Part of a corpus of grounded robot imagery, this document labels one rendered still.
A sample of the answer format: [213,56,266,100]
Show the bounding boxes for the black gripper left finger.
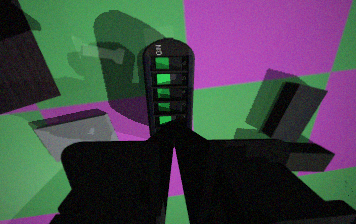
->
[61,121,174,224]

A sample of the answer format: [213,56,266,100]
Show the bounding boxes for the dark grey controller unit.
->
[142,37,195,137]

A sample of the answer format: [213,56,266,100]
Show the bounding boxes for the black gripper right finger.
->
[174,121,291,224]

